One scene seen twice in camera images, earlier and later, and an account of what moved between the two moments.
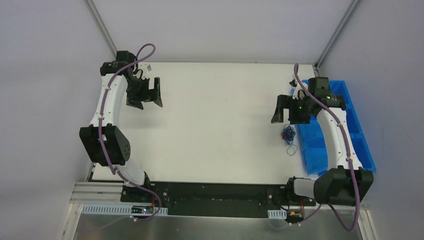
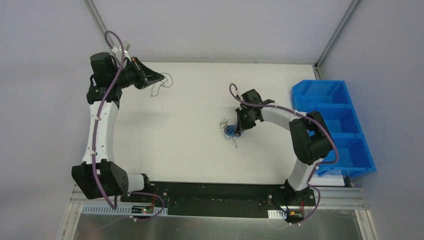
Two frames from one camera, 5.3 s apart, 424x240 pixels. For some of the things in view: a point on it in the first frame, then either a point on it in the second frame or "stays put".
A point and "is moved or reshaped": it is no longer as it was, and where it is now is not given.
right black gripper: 290,111 -> 244,120
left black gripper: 143,94 -> 139,74
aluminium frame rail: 97,192 stays put
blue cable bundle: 288,134 is moved or reshaped
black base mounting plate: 211,200 stays put
